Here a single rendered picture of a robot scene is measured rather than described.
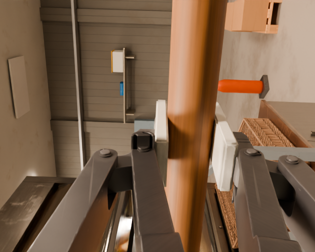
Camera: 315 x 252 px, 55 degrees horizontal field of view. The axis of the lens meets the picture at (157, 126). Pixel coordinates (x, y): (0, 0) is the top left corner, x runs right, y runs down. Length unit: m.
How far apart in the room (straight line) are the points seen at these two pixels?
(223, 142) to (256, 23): 3.42
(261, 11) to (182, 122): 3.42
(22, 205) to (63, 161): 7.36
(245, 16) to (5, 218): 2.88
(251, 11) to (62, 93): 6.09
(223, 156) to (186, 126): 0.03
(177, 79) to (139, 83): 7.92
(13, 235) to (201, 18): 1.67
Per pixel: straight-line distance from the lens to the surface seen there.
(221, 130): 0.18
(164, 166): 0.16
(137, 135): 0.15
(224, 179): 0.17
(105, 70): 8.15
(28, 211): 1.90
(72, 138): 8.91
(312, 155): 1.29
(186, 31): 0.17
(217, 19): 0.17
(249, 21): 3.55
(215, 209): 1.86
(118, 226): 1.48
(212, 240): 1.59
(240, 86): 3.64
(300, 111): 1.94
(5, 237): 1.78
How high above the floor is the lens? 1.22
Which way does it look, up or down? 1 degrees up
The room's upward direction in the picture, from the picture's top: 88 degrees counter-clockwise
